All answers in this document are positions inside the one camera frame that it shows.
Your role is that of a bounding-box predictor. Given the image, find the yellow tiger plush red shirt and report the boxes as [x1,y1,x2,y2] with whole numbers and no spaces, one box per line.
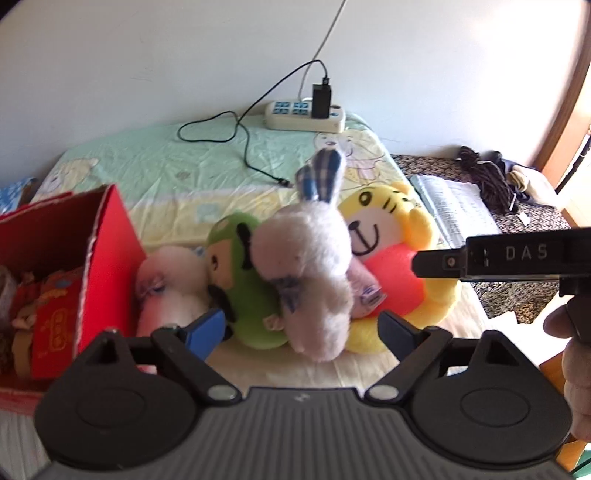
[339,182,459,354]

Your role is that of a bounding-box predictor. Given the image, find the white plush rabbit plaid ears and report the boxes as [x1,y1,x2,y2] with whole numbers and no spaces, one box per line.
[249,147,353,362]

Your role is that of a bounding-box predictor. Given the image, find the pink-brown teddy bear plush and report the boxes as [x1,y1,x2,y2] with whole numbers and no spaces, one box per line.
[346,257,387,319]

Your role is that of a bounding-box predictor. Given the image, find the person's right hand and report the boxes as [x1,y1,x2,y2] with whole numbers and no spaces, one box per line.
[543,305,591,443]

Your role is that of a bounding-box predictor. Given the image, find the pink fluffy plush toy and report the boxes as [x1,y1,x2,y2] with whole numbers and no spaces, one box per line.
[134,245,213,375]

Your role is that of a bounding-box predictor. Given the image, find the beige folded cloth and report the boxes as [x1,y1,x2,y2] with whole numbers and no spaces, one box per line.
[506,165,559,207]

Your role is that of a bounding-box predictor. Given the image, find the green bean plush toy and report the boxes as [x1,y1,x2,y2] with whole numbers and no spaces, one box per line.
[205,212,287,350]

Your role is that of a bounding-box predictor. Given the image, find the white paper booklet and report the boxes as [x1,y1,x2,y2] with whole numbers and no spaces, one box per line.
[410,175,501,249]

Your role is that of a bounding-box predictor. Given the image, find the red cardboard box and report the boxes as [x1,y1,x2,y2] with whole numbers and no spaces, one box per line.
[1,185,145,415]

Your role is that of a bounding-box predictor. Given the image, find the red gift bag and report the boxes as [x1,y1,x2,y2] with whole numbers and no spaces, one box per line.
[10,268,83,380]

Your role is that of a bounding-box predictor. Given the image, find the green yellow cartoon bedsheet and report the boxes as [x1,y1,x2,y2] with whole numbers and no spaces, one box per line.
[32,110,463,393]

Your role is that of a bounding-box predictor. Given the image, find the blue patterned pillow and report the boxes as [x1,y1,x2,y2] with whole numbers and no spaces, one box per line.
[0,177,39,215]

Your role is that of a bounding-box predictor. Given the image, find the white power strip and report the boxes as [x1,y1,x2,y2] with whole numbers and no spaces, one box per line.
[264,100,346,133]

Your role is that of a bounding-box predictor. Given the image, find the black charger adapter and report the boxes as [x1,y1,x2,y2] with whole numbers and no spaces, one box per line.
[311,76,332,119]

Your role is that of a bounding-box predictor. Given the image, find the black coiled cord bundle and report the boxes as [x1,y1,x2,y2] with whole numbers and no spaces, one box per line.
[457,145,521,215]

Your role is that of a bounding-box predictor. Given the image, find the wooden door frame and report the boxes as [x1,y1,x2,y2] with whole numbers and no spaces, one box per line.
[529,0,591,195]

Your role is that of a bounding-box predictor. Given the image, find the white power strip cord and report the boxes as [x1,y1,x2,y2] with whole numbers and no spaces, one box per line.
[296,0,349,103]

